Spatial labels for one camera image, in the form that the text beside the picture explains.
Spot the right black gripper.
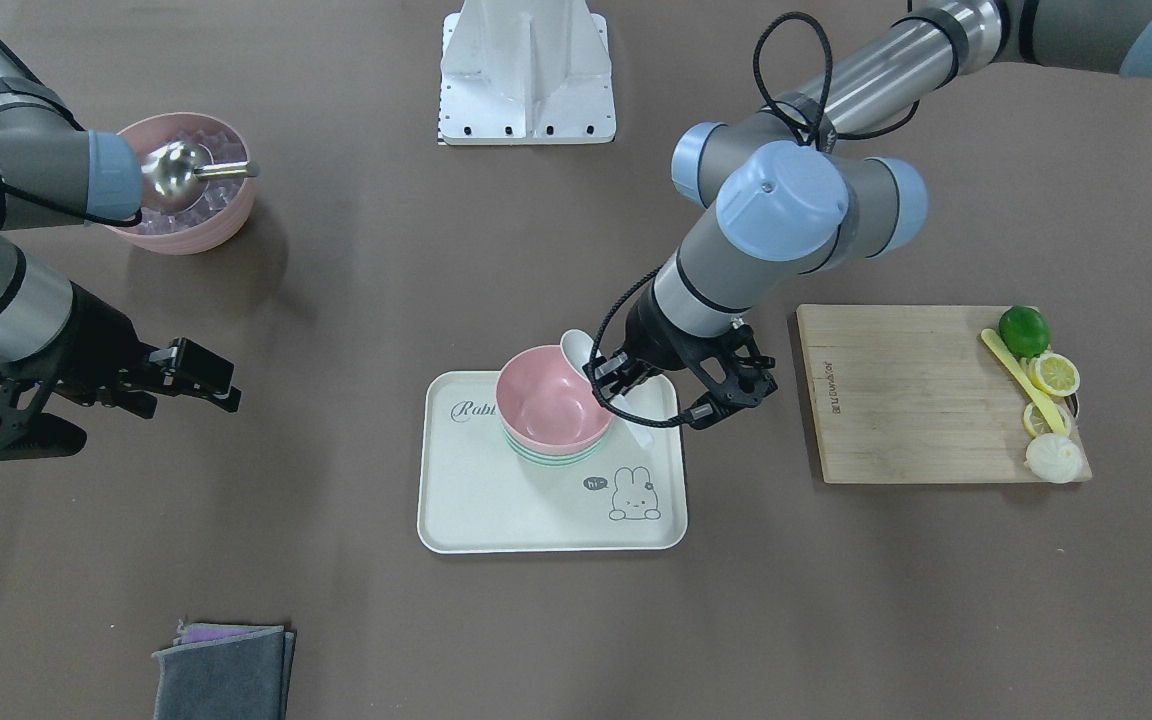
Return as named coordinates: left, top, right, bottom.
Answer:
left=36, top=285, right=242, bottom=419

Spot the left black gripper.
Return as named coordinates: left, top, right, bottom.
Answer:
left=582, top=287, right=712, bottom=402

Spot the white plastic spoon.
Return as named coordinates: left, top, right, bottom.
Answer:
left=559, top=328, right=654, bottom=450

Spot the small pink bowl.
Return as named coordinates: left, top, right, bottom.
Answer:
left=495, top=344, right=613, bottom=455

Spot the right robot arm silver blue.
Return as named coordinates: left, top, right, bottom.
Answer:
left=0, top=40, right=241, bottom=416

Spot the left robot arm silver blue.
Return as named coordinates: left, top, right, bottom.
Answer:
left=582, top=1, right=1152, bottom=427

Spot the green bowl stack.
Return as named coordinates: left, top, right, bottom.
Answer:
left=500, top=427, right=605, bottom=468

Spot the large pink bowl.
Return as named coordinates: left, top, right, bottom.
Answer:
left=109, top=111, right=256, bottom=255

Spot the white rabbit tray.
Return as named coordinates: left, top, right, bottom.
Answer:
left=416, top=372, right=689, bottom=553

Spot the purple cloth under grey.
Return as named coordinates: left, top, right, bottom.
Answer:
left=172, top=621, right=285, bottom=646

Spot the wooden cutting board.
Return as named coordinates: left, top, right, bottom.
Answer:
left=795, top=304, right=1038, bottom=486

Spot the dark grey folded cloth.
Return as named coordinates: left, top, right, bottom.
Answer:
left=152, top=629, right=296, bottom=719

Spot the yellow plastic knife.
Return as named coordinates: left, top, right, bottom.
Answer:
left=979, top=328, right=1071, bottom=435

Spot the green toy lime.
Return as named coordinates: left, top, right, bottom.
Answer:
left=996, top=305, right=1051, bottom=357

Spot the yellow lemon slice back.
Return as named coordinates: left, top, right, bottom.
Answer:
left=1021, top=402, right=1075, bottom=438

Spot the yellow lemon slice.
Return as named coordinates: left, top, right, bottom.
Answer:
left=1025, top=353, right=1082, bottom=397
left=1021, top=402, right=1075, bottom=438

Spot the yellow lemon slice front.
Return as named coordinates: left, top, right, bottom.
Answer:
left=1025, top=353, right=1082, bottom=397

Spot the white toy bun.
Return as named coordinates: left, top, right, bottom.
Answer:
left=1024, top=433, right=1085, bottom=484

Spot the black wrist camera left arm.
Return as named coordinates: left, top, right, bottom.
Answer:
left=679, top=323, right=778, bottom=430

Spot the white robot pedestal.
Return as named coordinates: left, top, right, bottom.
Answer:
left=435, top=1, right=617, bottom=146

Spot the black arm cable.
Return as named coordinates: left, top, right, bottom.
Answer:
left=591, top=12, right=922, bottom=429

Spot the metal board handle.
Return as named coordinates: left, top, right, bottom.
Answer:
left=1062, top=393, right=1079, bottom=420

